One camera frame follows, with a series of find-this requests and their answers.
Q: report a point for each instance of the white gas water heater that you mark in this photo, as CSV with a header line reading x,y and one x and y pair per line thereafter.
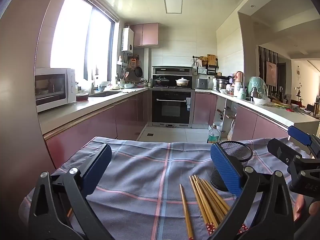
x,y
127,40

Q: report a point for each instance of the mint green jar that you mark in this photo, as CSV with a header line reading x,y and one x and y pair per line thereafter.
x,y
242,93

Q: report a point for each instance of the metal faucet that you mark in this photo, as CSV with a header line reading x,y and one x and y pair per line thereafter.
x,y
93,87

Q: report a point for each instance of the pink wall cabinet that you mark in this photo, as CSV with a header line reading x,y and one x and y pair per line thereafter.
x,y
145,35

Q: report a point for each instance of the metal basin of vegetables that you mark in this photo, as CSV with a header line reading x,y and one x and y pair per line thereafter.
x,y
130,85

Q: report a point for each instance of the white ceramic pot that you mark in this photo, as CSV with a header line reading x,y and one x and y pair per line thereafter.
x,y
183,82

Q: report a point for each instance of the white covered bowl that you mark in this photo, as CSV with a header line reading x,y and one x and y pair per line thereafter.
x,y
261,100

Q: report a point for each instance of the utensil crock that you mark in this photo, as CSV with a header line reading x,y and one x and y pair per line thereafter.
x,y
122,83

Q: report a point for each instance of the grey rice cooker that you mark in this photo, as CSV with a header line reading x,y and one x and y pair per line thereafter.
x,y
202,83

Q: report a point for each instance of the black mesh utensil holder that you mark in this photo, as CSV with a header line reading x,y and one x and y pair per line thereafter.
x,y
237,155

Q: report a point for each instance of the grey plaid tablecloth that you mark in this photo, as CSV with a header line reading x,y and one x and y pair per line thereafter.
x,y
140,170

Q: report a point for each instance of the black lidded pot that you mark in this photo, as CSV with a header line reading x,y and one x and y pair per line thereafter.
x,y
161,80

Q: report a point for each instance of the person's right hand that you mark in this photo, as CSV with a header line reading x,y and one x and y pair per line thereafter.
x,y
313,208

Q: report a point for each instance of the bundle of chopsticks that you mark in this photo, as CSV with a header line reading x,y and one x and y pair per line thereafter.
x,y
202,200

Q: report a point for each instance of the hanging black frying pan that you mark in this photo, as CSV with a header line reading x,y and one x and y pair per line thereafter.
x,y
139,72

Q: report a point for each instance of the white bucket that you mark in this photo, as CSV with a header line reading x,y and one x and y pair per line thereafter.
x,y
218,126

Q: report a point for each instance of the black range hood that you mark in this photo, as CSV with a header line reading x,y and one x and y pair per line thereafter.
x,y
172,70

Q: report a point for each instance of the pink base cabinet with countertop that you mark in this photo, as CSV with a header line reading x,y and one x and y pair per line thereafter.
x,y
247,127
100,125

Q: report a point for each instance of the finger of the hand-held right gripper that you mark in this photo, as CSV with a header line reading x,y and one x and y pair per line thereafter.
x,y
298,135
278,151

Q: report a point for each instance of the ceiling light panel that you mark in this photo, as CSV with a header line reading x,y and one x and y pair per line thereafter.
x,y
173,4

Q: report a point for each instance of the red bowl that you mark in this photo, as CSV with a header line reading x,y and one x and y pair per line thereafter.
x,y
82,97

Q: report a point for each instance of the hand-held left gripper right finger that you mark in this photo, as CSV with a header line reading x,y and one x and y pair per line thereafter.
x,y
226,170

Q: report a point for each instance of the black built-in oven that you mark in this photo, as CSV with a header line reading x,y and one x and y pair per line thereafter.
x,y
170,107

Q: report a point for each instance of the floral-tipped wooden chopstick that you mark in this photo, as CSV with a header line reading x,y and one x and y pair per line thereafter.
x,y
186,212

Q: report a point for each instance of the framed wall picture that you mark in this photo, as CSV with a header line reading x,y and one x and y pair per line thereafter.
x,y
271,73

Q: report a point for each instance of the dark slatted room divider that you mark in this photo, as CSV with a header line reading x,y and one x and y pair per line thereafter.
x,y
262,62

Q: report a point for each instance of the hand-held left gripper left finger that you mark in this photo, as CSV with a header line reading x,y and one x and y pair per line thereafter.
x,y
96,170

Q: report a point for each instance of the pink kettle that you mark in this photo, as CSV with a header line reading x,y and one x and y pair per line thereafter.
x,y
239,76

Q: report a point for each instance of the black wall rack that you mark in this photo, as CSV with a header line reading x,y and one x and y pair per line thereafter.
x,y
211,68

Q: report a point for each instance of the white microwave oven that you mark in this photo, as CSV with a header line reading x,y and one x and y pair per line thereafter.
x,y
53,87

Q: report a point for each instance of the kitchen window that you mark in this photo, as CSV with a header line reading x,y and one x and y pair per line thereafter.
x,y
72,42

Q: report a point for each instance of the wooden cutting board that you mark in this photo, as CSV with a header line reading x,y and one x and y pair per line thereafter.
x,y
212,60

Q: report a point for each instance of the mint green appliance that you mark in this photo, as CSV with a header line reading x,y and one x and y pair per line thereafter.
x,y
257,85

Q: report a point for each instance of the plastic oil bottle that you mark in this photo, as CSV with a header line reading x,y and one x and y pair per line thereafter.
x,y
213,136

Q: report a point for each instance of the kitchen sink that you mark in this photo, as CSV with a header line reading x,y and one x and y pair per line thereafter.
x,y
105,93

